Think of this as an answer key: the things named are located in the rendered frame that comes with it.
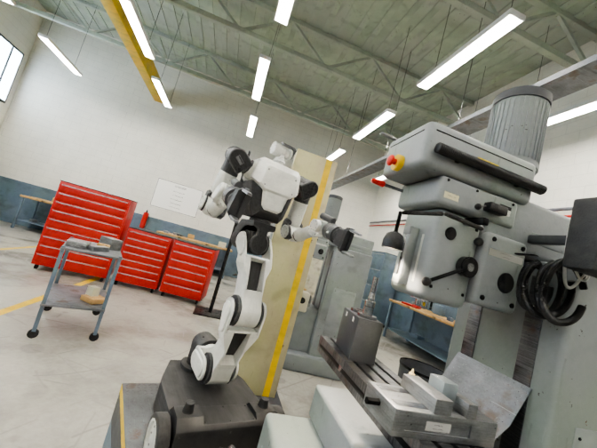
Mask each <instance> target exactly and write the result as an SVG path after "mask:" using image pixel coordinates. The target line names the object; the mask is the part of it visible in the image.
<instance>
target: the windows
mask: <svg viewBox="0 0 597 448"><path fill-rule="evenodd" d="M23 57H24V53H23V52H21V51H20V50H19V49H18V48H17V47H16V46H14V45H13V44H12V43H11V42H10V41H9V40H8V39H6V38H5V37H4V36H3V35H2V34H1V33H0V101H1V102H3V103H5V102H6V100H7V98H8V95H9V93H10V90H11V88H12V84H13V82H14V79H15V77H16V75H17V73H18V70H19V68H20V63H21V62H22V59H23Z"/></svg>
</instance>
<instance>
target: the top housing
mask: <svg viewBox="0 0 597 448"><path fill-rule="evenodd" d="M439 142H441V143H444V144H446V145H448V146H451V147H453V148H456V149H458V150H461V151H463V152H466V153H467V154H470V155H472V156H476V157H478V158H480V159H482V160H484V161H487V162H489V163H492V164H494V165H497V166H499V167H502V168H504V169H506V170H508V171H510V172H514V173H516V174H519V175H521V176H522V177H525V178H527V179H530V180H533V181H534V177H535V172H536V166H535V165H534V164H531V163H529V162H527V161H524V160H522V159H520V158H518V157H516V156H513V155H510V154H508V153H506V152H504V151H502V150H500V149H497V148H494V147H492V146H490V145H488V144H486V143H483V142H481V141H479V140H476V139H474V138H472V137H469V136H467V135H465V134H463V133H461V132H457V131H455V130H453V129H451V128H449V127H447V126H445V125H442V124H439V123H436V122H434V121H432V122H429V123H427V124H425V125H423V126H421V127H419V128H417V129H416V130H415V131H413V132H410V133H408V134H406V135H404V136H403V137H401V138H400V139H398V140H395V141H394V142H392V143H391V145H390V148H389V151H388V155H387V157H389V156H390V155H394V156H396V155H398V154H400V155H402V156H404V157H405V162H404V165H403V167H402V168H401V170H400V171H398V172H396V171H393V170H392V169H391V165H387V164H386V165H385V169H384V172H383V176H384V177H385V178H386V179H388V180H392V181H394V182H397V183H400V184H403V185H404V186H405V185H409V184H412V183H415V182H419V181H422V180H429V179H432V178H435V177H439V176H442V175H444V176H447V177H449V178H452V179H453V180H458V181H460V182H463V183H465V184H467V185H470V186H472V187H475V188H478V189H480V190H483V191H486V192H488V193H491V194H492V195H495V196H500V197H503V198H505V199H507V200H510V201H512V202H515V203H517V204H521V205H525V204H527V203H528V202H529V199H530V195H531V191H528V190H527V189H525V188H521V187H518V188H517V187H515V186H514V184H512V183H509V182H507V181H504V180H501V179H499V178H497V177H494V176H492V175H489V174H487V173H485V172H481V171H479V170H476V169H474V168H472V167H470V166H468V165H465V164H461V163H459V164H457V163H455V160H452V159H450V158H448V157H446V156H442V155H440V154H437V153H435V152H434V147H435V145H436V144H437V143H439Z"/></svg>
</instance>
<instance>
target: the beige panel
mask: <svg viewBox="0 0 597 448"><path fill-rule="evenodd" d="M337 166H338V163H337V162H334V161H331V160H330V159H327V158H324V157H321V156H318V155H315V154H312V153H310V152H307V151H305V150H302V149H300V148H298V149H297V152H296V155H295V157H294V161H293V164H292V167H291V169H292V170H293V171H296V172H298V173H299V175H300V176H303V177H304V178H306V179H308V180H312V181H314V182H316V183H317V185H318V192H317V194H316V195H315V196H314V197H311V198H310V200H309V203H308V206H307V208H306V212H305V214H304V217H303V220H302V222H301V223H302V225H303V228H304V227H307V226H309V225H310V222H311V220H313V219H317V220H322V219H321V218H320V214H321V213H322V212H325V209H326V205H327V202H328V199H329V195H330V190H331V186H332V182H333V179H334V176H335V172H336V169H337ZM293 199H294V197H293V198H292V200H291V203H290V205H289V208H288V210H287V212H286V213H285V215H284V217H283V219H282V220H281V221H280V222H279V223H278V224H275V227H276V229H275V232H273V235H272V238H271V242H272V250H273V258H272V269H271V271H270V273H269V275H268V276H267V279H266V282H265V287H264V291H263V296H262V302H264V303H265V304H266V306H267V316H266V319H265V322H264V324H263V326H262V329H261V332H260V334H259V337H258V338H257V340H256V341H255V342H254V343H253V344H252V345H251V346H250V348H249V349H248V350H247V351H246V352H245V353H244V355H243V357H242V358H241V360H240V361H239V370H238V373H237V375H239V376H240V377H241V378H242V379H244V381H245V382H246V383H247V384H248V386H249V387H250V389H251V390H252V392H253V393H254V394H255V396H256V397H257V399H258V400H259V399H260V398H261V397H262V396H266V397H267V398H268V399H269V401H268V402H269V403H270V404H271V405H272V404H277V405H279V406H281V407H282V404H281V401H280V398H279V396H278V393H277V387H278V383H279V379H280V377H281V373H282V369H283V364H284V360H285V357H286V354H287V350H288V346H289V344H290V340H291V334H292V331H293V327H294V324H295V321H296V317H297V313H298V311H299V304H300V301H301V298H302V294H303V291H304V288H305V284H306V279H307V275H308V271H309V268H310V265H311V261H312V258H313V255H314V248H315V245H316V242H317V238H318V237H310V238H308V239H306V240H304V241H301V242H292V241H289V240H288V239H284V238H283V237H282V236H281V226H282V224H283V220H284V219H285V218H287V217H288V214H289V211H290V208H291V205H292V202H293Z"/></svg>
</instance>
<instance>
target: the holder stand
mask: <svg viewBox="0 0 597 448"><path fill-rule="evenodd" d="M362 311H363V309H361V308H355V307H351V308H346V307H345V308H344V312H343V316H342V319H341V323H340V327H339V330H338V337H337V339H336V344H337V345H338V346H339V348H340V349H341V350H342V352H343V353H344V354H345V356H346V357H347V358H348V360H351V361H355V362H359V363H363V364H369V365H374V363H375V359H376V354H377V351H378V344H379V341H380V337H381V333H382V329H383V325H384V324H382V323H381V322H379V320H377V317H376V316H367V315H364V314H363V313H362Z"/></svg>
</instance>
